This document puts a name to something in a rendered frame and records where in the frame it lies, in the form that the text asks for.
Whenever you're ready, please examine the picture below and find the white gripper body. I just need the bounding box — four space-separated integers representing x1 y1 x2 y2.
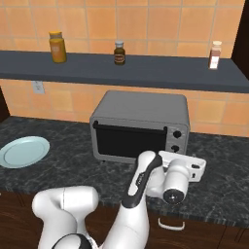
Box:
158 150 208 169

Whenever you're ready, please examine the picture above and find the black glass toaster oven door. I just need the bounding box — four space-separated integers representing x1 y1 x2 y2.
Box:
92 121 169 160

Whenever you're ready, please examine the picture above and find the grey toaster oven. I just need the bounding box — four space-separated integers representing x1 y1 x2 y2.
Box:
89 89 192 164

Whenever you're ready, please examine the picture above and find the dark wood drawer front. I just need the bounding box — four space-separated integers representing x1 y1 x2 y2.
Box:
146 207 229 249

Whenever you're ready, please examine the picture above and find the dark brown bottle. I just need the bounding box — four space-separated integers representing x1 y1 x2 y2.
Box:
113 40 126 66

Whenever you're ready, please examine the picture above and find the light blue plate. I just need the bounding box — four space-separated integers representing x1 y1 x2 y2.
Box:
0 135 52 169

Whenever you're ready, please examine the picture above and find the yellow jar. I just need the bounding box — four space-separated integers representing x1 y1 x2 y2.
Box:
48 30 68 64

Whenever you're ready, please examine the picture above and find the dark wood side panel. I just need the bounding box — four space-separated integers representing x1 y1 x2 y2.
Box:
0 87 12 124

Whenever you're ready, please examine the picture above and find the black toaster oven door handle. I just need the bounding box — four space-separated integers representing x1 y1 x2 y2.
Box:
92 121 169 134

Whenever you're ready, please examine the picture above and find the white drawer handle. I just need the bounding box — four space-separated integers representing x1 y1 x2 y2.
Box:
158 217 186 231

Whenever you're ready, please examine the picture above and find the dark grey wall shelf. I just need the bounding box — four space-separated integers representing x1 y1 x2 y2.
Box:
0 50 249 94

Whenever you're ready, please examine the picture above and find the dark wood wall cupboard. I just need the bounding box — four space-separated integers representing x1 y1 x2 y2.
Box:
231 0 249 71

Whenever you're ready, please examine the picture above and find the grey wall outlet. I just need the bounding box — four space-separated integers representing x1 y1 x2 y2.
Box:
31 80 46 95

